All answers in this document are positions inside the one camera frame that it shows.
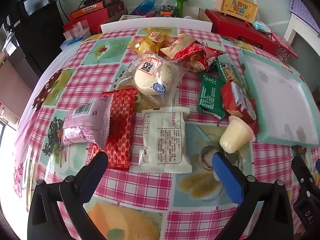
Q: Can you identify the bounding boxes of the dark brown box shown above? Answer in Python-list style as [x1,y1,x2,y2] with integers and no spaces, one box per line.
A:
[100,0,121,8]

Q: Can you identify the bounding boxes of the dark green snack packet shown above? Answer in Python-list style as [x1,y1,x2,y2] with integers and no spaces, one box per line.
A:
[197,72,227,120]

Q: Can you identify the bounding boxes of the black cable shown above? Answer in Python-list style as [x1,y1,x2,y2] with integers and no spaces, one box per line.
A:
[56,0,70,22]

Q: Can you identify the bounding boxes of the clear plastic boxes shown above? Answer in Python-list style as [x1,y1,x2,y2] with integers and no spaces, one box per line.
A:
[62,19,91,40]

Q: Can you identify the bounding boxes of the cartoon printed cloth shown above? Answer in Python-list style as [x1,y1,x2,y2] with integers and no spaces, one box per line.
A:
[12,97,44,205]

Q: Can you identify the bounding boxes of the light blue tissue packet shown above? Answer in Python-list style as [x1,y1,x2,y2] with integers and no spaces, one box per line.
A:
[252,21,272,33]

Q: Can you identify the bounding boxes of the purple mat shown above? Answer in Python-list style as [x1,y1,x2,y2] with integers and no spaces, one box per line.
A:
[289,0,320,34]

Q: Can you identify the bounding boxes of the clear wrapped cake packet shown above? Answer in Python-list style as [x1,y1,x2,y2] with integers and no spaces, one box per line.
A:
[135,91,177,111]

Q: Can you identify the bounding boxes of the yellow gift box with handle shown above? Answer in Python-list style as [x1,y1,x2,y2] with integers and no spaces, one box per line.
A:
[214,0,259,23]

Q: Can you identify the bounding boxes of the red white snack packet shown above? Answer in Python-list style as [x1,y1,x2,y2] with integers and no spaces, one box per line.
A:
[220,81,259,133]

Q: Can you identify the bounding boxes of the black monitor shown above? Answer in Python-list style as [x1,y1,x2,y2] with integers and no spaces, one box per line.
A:
[17,0,52,17]

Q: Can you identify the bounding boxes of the pink snack packet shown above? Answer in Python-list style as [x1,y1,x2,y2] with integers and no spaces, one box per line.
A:
[61,97,113,150]

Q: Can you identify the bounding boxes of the yellow snack packet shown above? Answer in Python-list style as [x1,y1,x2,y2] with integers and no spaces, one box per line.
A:
[146,27,172,45]
[128,36,160,55]

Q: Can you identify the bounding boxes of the cream orange snack packet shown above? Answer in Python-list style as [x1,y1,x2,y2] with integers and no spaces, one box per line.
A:
[159,33,196,61]

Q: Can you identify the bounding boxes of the blue bottle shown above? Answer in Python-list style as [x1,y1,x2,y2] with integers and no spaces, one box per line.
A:
[129,0,159,17]

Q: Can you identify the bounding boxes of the teal edged white tray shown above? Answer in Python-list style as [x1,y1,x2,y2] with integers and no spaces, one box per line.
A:
[237,48,313,147]

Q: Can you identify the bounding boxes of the white desk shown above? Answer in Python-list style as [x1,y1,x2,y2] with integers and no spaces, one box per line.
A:
[282,12,320,53]

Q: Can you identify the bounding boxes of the dark colourful toy bag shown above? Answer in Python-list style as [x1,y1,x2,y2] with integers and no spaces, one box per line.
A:
[158,4,178,18]

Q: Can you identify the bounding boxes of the flat red box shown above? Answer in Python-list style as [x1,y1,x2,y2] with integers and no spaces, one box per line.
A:
[63,1,128,35]

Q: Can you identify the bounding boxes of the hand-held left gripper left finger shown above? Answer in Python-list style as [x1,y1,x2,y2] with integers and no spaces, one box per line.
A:
[27,151,109,240]

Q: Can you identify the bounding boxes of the patterned tin box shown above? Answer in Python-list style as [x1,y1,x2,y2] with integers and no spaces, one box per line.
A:
[271,30,300,62]

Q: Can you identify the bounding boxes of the clear bun packet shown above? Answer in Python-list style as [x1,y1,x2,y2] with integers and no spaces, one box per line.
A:
[115,51,187,107]

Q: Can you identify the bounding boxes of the orange box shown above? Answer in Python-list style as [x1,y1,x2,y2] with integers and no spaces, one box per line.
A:
[67,1,105,22]

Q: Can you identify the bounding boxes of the pink checkered tablecloth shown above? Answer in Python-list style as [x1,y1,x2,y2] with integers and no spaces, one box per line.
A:
[12,27,320,240]

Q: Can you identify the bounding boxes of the blue plastic box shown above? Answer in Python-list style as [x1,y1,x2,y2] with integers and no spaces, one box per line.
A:
[59,36,85,50]

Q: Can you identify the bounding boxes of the yellow jelly cup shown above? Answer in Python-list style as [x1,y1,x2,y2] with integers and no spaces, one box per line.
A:
[219,115,256,154]

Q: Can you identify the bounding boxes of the black cabinet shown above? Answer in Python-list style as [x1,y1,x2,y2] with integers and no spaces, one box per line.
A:
[0,0,66,85]

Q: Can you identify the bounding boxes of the green dumbbell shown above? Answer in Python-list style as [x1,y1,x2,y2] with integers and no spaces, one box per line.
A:
[173,0,189,18]

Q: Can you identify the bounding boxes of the red cartoon snack packet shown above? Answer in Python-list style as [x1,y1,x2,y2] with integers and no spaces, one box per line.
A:
[186,42,223,73]

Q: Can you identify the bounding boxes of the red gift box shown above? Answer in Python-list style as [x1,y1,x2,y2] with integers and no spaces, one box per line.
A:
[205,9,278,57]

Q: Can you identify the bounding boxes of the red patterned snack packet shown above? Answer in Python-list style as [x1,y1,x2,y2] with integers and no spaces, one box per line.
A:
[89,88,138,172]

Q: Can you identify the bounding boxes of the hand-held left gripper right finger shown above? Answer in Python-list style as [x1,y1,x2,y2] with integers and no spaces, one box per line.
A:
[212,152,294,240]

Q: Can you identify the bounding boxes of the green edged biscuit packet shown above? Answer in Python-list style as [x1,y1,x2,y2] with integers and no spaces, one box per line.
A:
[214,54,250,98]

